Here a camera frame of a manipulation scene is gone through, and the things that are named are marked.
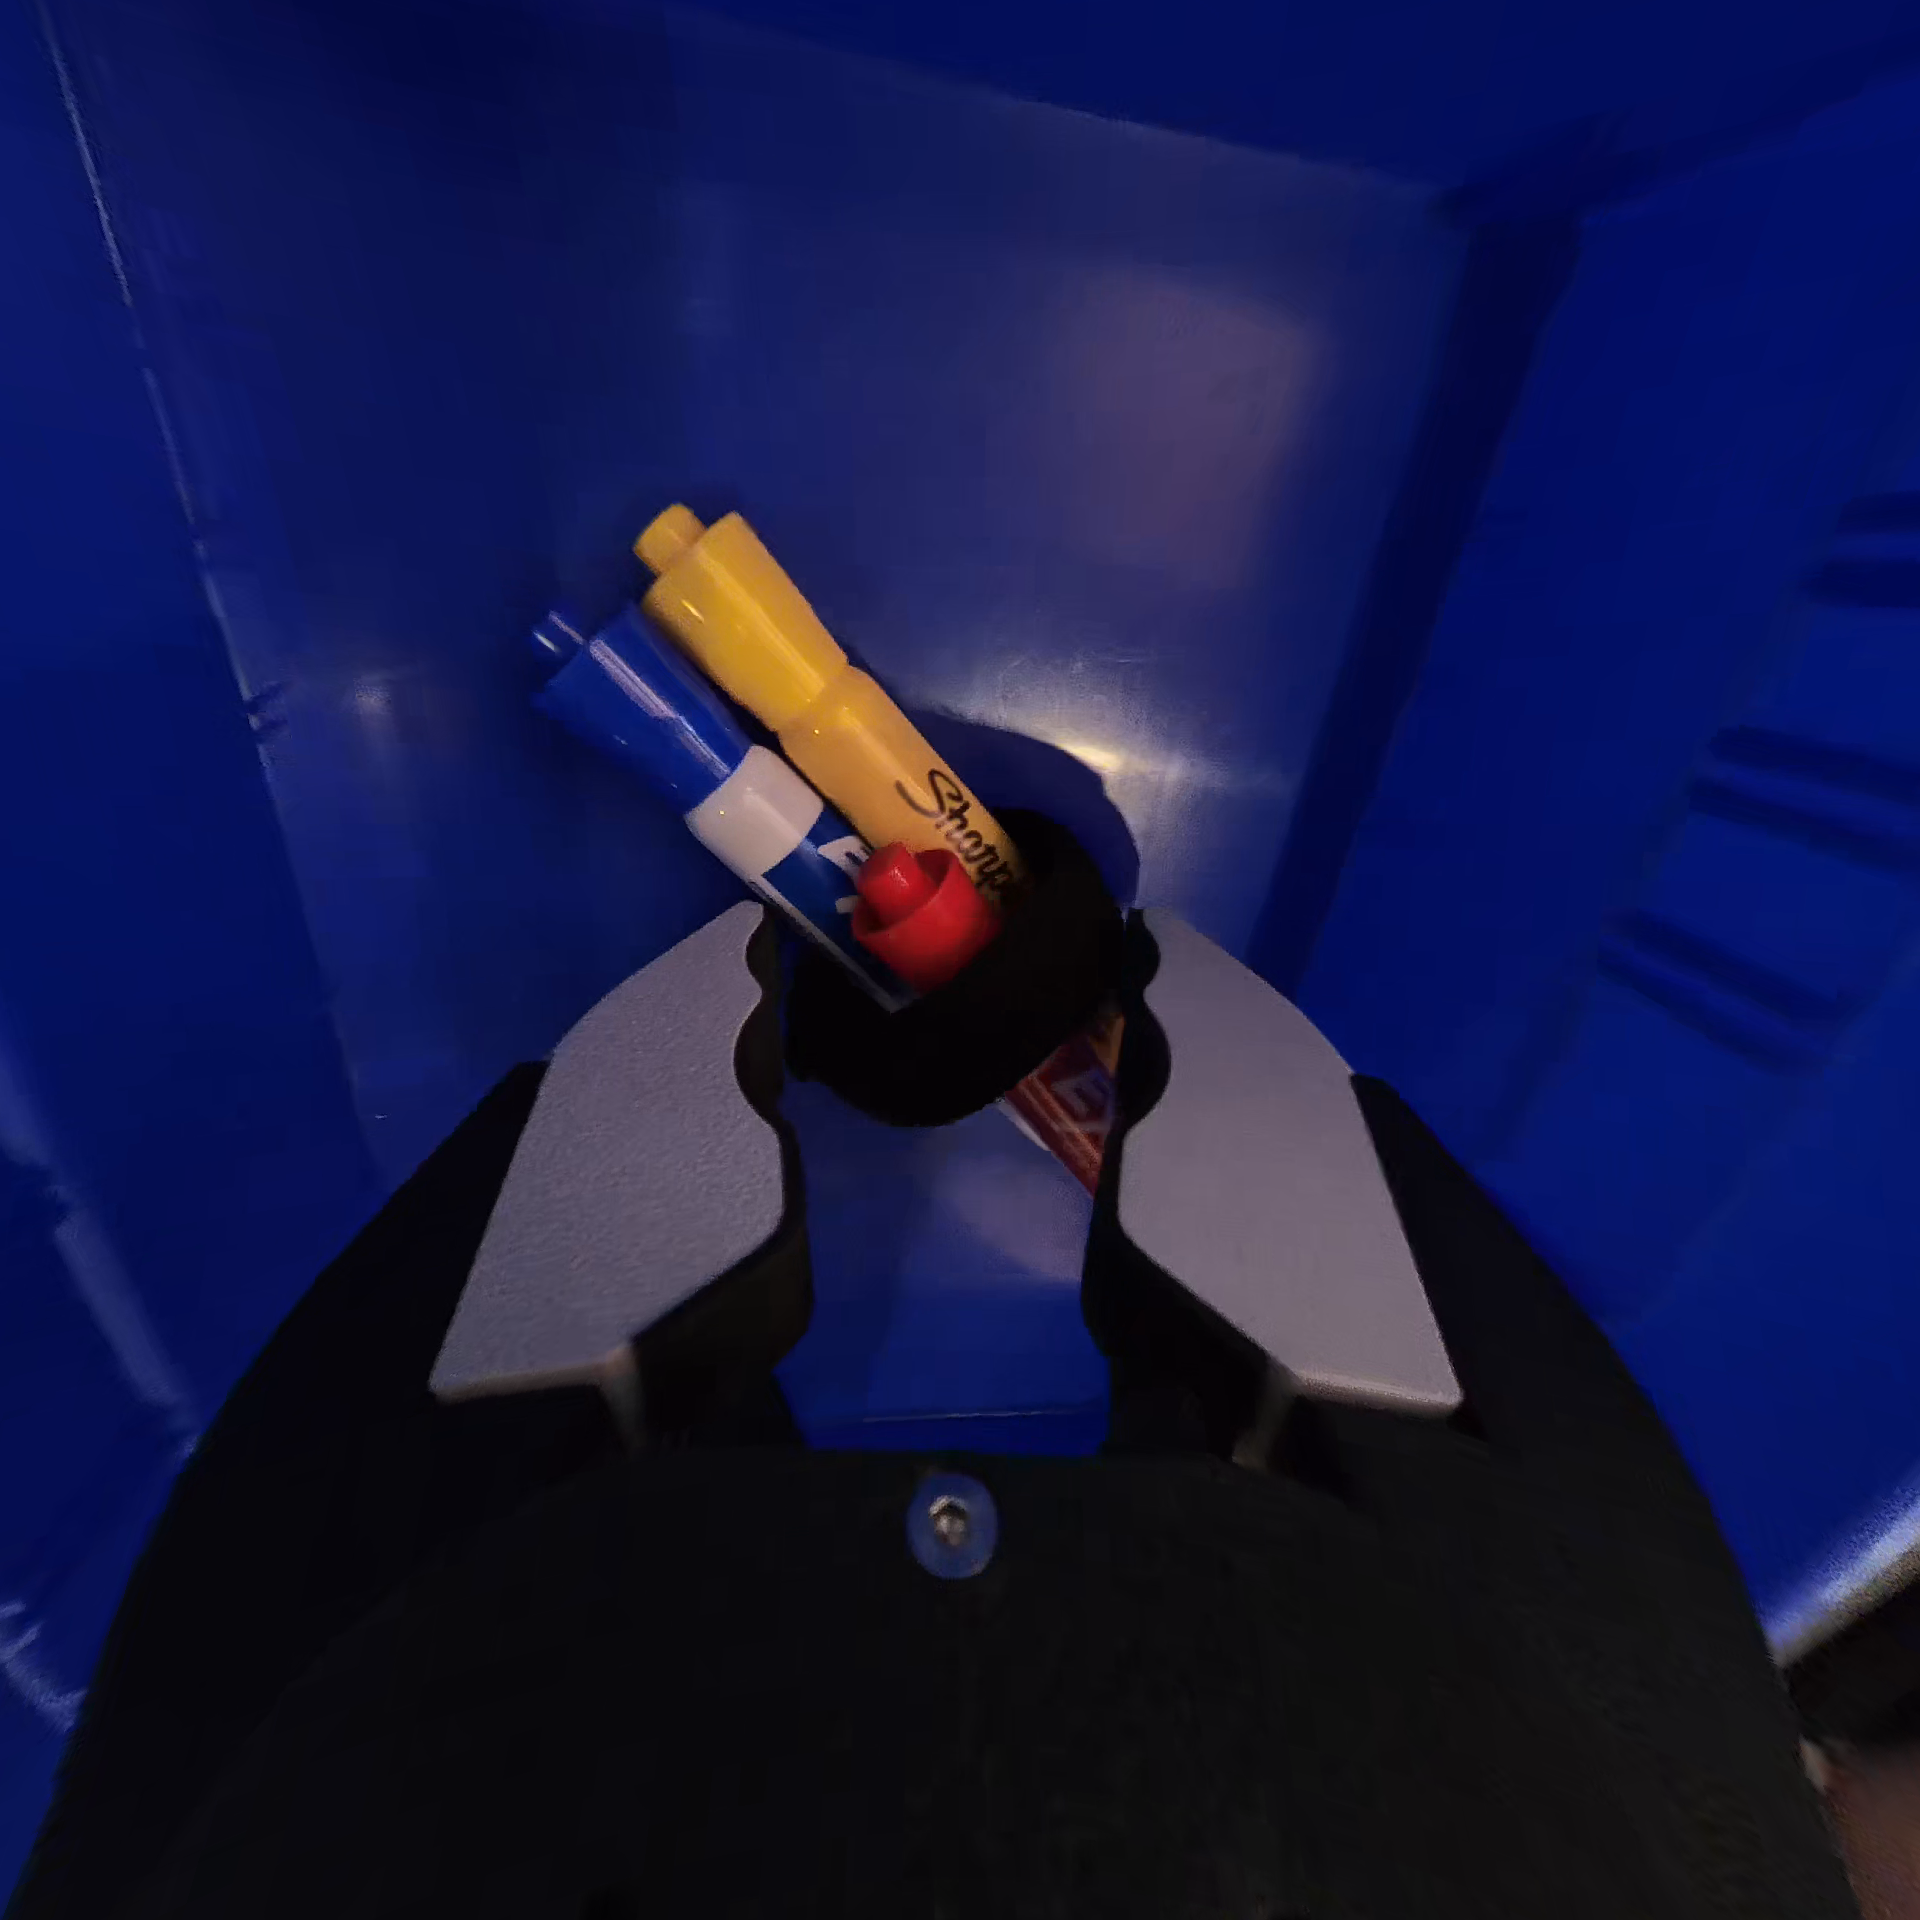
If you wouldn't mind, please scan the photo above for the blue dry erase marker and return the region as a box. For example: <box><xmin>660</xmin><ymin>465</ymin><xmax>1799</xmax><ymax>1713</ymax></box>
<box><xmin>528</xmin><ymin>603</ymin><xmax>920</xmax><ymax>1016</ymax></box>

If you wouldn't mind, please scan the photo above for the yellow marker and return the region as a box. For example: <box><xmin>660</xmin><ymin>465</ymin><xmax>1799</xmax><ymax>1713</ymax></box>
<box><xmin>630</xmin><ymin>503</ymin><xmax>1028</xmax><ymax>911</ymax></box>

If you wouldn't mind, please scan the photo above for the black fabric tie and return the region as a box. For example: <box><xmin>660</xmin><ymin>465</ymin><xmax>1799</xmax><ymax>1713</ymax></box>
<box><xmin>783</xmin><ymin>806</ymin><xmax>1162</xmax><ymax>1129</ymax></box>

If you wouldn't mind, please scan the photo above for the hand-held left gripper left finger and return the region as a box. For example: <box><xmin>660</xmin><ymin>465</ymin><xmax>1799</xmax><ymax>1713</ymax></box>
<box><xmin>430</xmin><ymin>900</ymin><xmax>818</xmax><ymax>1450</ymax></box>

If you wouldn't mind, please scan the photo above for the blue plastic bin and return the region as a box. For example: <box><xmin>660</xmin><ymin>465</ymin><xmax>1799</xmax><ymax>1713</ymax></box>
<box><xmin>0</xmin><ymin>0</ymin><xmax>1920</xmax><ymax>1876</ymax></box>

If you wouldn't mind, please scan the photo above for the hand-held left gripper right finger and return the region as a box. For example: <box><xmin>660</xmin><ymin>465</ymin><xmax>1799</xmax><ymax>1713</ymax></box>
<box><xmin>1079</xmin><ymin>904</ymin><xmax>1464</xmax><ymax>1473</ymax></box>

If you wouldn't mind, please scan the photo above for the red dry erase marker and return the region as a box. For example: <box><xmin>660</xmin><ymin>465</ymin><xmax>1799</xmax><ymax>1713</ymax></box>
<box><xmin>849</xmin><ymin>843</ymin><xmax>1129</xmax><ymax>1199</ymax></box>

